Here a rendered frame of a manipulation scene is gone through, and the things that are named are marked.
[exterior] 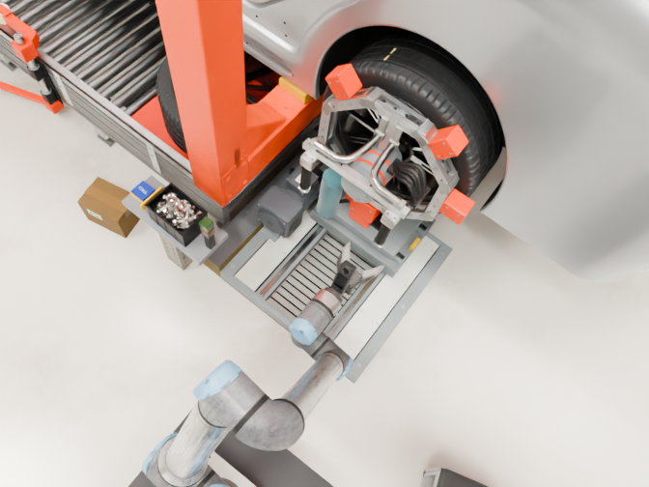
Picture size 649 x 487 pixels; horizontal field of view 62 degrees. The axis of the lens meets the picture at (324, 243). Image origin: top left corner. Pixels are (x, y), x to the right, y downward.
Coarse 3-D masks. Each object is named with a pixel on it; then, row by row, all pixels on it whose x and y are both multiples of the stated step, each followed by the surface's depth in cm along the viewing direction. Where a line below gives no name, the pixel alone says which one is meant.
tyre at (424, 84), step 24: (384, 48) 183; (408, 48) 179; (432, 48) 178; (360, 72) 180; (384, 72) 174; (408, 72) 172; (432, 72) 174; (456, 72) 175; (408, 96) 174; (432, 96) 170; (456, 96) 173; (480, 96) 177; (432, 120) 175; (456, 120) 171; (480, 120) 177; (480, 144) 179; (456, 168) 184; (480, 168) 184
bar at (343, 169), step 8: (304, 144) 181; (312, 152) 181; (320, 152) 180; (328, 160) 179; (336, 168) 179; (344, 168) 178; (352, 168) 178; (344, 176) 179; (352, 176) 177; (360, 176) 177; (360, 184) 176; (368, 184) 176; (368, 192) 177; (376, 192) 175; (384, 200) 174; (392, 208) 175; (408, 208) 174; (400, 216) 176
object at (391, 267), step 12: (312, 216) 267; (324, 228) 268; (336, 228) 260; (420, 228) 265; (348, 240) 261; (360, 240) 261; (408, 240) 264; (420, 240) 262; (360, 252) 262; (372, 252) 259; (408, 252) 261; (384, 264) 255; (396, 264) 258
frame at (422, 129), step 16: (368, 96) 174; (384, 96) 175; (336, 112) 197; (384, 112) 174; (400, 112) 175; (416, 112) 173; (320, 128) 203; (400, 128) 174; (416, 128) 170; (432, 128) 171; (336, 144) 212; (432, 160) 176; (448, 160) 178; (448, 176) 181; (448, 192) 183; (384, 208) 215; (416, 208) 209; (432, 208) 195
